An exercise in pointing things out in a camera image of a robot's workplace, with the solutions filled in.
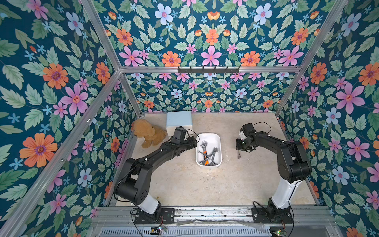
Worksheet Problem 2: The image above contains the light blue box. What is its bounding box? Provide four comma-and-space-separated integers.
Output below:
166, 111, 193, 137

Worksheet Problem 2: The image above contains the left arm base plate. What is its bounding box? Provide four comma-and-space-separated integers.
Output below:
133, 208, 175, 224

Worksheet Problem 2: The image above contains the brown teddy bear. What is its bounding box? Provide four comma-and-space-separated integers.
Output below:
133, 119, 167, 149

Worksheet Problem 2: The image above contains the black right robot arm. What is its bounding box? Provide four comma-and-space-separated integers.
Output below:
236, 130, 312, 211

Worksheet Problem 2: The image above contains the aluminium front rail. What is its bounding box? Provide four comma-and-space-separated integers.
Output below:
87, 205, 343, 237

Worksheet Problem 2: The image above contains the black hook rail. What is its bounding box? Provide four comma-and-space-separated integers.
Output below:
177, 66, 240, 74

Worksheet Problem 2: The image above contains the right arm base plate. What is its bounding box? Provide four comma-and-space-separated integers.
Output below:
251, 206, 294, 224

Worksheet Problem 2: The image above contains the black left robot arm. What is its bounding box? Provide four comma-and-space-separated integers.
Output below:
114, 136, 197, 215

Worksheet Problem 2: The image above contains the white plastic storage box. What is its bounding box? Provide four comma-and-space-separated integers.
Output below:
195, 133, 223, 169

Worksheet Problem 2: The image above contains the orange handled adjustable wrench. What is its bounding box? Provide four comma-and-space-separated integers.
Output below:
199, 141, 209, 166

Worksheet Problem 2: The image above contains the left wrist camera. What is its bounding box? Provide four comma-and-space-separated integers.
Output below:
172, 126, 187, 144

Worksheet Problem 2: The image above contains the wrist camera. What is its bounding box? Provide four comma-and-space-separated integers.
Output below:
172, 126, 187, 144
240, 123, 257, 139

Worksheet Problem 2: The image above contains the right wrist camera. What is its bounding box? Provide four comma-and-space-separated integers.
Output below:
240, 123, 257, 139

